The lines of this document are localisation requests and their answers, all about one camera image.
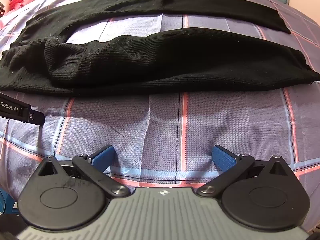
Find black knit pants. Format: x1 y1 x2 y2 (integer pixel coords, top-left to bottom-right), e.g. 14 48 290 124
1 0 319 96

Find purple plaid bed sheet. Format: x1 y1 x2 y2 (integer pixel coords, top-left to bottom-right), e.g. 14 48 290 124
1 0 319 231

